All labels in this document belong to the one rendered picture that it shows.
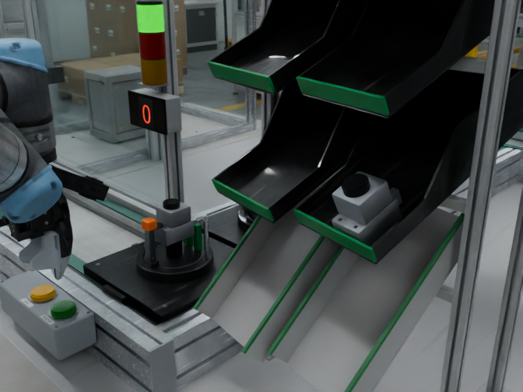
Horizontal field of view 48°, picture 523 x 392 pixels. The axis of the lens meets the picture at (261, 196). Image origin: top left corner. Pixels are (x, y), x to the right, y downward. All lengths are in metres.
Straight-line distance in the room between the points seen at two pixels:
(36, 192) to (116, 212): 0.71
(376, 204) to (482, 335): 0.57
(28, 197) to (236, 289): 0.34
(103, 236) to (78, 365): 0.39
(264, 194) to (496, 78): 0.32
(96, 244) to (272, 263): 0.55
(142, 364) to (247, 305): 0.18
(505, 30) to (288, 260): 0.42
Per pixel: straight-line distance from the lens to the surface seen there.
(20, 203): 0.71
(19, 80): 0.83
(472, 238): 0.72
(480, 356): 1.11
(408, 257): 0.78
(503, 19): 0.65
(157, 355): 0.91
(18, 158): 0.68
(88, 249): 1.31
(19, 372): 1.08
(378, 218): 0.65
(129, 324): 0.97
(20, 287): 1.12
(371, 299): 0.78
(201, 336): 0.97
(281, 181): 0.78
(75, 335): 1.01
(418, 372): 1.04
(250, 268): 0.89
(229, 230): 1.21
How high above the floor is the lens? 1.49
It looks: 22 degrees down
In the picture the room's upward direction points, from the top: straight up
